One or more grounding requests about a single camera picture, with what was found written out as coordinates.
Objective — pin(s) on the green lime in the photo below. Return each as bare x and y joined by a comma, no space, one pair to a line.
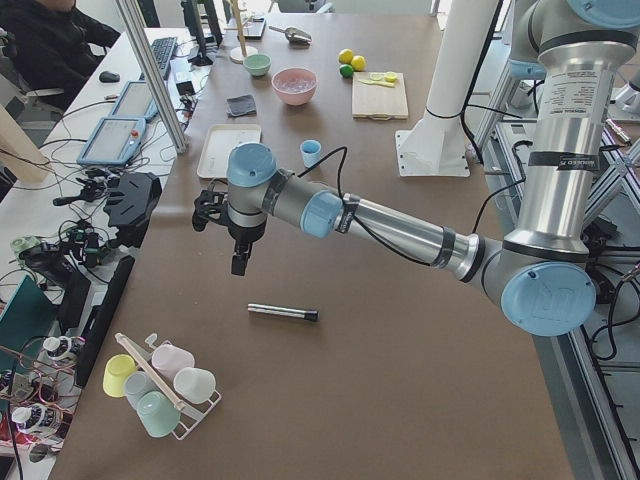
346,71

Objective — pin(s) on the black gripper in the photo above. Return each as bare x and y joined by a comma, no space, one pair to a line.
243,234

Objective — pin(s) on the wooden cup tree stand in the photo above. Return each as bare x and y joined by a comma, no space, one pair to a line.
240,53

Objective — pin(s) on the mint cup on rack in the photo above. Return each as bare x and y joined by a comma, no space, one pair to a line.
157,414

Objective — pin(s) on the clear ice cubes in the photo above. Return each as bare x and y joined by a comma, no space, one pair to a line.
294,85

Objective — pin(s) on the bamboo cutting board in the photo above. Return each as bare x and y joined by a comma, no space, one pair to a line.
379,103

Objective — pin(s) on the yellow plastic knife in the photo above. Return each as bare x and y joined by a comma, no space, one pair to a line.
381,83

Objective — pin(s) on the person in black jacket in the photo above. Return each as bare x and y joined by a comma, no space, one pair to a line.
53,45

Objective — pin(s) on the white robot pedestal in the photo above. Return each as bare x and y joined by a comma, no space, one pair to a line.
435,146

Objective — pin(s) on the metal ice scoop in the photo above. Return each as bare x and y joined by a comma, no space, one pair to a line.
293,35

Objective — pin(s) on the grey cup on rack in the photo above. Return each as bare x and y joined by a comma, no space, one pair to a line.
136,386

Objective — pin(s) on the pink cup on rack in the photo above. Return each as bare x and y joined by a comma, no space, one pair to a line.
169,359

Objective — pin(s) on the black keyboard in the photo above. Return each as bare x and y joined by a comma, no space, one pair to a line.
163,50

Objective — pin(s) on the steel muddler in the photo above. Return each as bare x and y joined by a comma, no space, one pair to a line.
307,315

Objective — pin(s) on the aluminium frame post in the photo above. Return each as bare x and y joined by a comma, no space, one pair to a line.
134,26

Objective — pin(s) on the grey folded cloth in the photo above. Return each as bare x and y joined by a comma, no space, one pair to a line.
241,106

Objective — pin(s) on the mint green bowl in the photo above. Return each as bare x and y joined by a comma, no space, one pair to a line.
257,65

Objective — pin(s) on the yellow lemon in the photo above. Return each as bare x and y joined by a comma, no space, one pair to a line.
345,56
358,63

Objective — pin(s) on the light blue plastic cup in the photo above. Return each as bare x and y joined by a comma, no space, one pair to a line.
310,152

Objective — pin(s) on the yellow cup on rack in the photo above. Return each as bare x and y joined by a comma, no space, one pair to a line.
117,369

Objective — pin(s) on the cream rabbit tray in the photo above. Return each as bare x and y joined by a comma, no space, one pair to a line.
220,140

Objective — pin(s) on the blue teach pendant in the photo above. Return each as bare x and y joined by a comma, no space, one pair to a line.
113,142
135,100

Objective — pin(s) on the black computer mouse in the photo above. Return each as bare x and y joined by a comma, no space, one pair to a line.
109,77

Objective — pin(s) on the black 3D printed housing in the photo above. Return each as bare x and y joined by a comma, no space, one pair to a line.
129,205

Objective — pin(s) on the pink bowl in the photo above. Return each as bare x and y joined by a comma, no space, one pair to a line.
295,99

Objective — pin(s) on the white cup on rack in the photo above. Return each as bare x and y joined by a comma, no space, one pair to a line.
194,384

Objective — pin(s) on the black monitor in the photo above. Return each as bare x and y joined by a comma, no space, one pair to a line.
206,48

